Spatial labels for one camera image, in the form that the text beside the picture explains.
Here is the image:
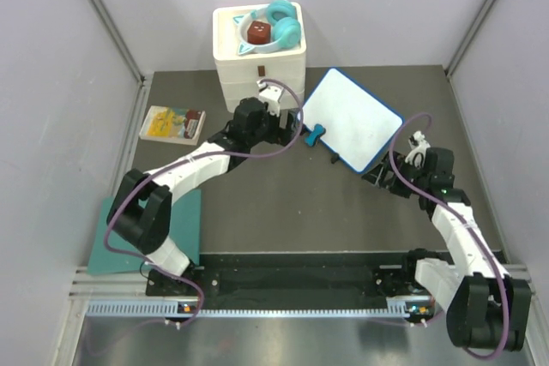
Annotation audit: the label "yellow illustrated book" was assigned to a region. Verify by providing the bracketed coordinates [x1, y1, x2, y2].
[139, 105, 206, 146]

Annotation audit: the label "perforated cable duct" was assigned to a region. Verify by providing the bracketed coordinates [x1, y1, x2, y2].
[87, 300, 434, 318]

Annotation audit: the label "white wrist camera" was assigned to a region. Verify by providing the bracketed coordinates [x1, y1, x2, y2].
[405, 130, 431, 168]
[256, 80, 284, 116]

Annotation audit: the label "white stacked drawer box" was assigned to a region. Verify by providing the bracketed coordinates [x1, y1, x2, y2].
[213, 2, 307, 112]

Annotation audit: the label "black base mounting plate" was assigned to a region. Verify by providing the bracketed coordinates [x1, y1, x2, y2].
[144, 254, 454, 298]

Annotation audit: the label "blue-framed whiteboard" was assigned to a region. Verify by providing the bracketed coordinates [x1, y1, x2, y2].
[303, 68, 404, 173]

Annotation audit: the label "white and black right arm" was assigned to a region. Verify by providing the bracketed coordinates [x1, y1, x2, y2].
[363, 147, 532, 352]

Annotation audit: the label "teal green mat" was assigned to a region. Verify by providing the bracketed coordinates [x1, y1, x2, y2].
[87, 189, 202, 275]

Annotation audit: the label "dark red cube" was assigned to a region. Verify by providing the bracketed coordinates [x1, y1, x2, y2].
[246, 20, 271, 45]

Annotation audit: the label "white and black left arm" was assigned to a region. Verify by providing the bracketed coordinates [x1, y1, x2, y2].
[104, 98, 304, 295]

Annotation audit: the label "aluminium front rail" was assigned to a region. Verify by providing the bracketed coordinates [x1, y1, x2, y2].
[68, 265, 537, 298]

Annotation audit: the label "teal cat-ear headphones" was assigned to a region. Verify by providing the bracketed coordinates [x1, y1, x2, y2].
[232, 0, 302, 56]

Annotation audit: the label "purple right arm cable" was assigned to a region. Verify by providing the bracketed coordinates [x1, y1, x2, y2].
[388, 112, 514, 361]

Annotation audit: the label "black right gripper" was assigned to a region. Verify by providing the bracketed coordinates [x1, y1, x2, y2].
[361, 150, 429, 199]

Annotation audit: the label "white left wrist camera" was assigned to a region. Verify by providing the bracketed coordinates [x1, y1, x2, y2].
[256, 80, 284, 116]

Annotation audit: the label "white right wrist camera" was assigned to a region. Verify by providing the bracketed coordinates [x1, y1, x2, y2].
[405, 130, 431, 168]

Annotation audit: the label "blue heart-shaped eraser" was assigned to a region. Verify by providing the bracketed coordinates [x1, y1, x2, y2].
[305, 123, 326, 147]

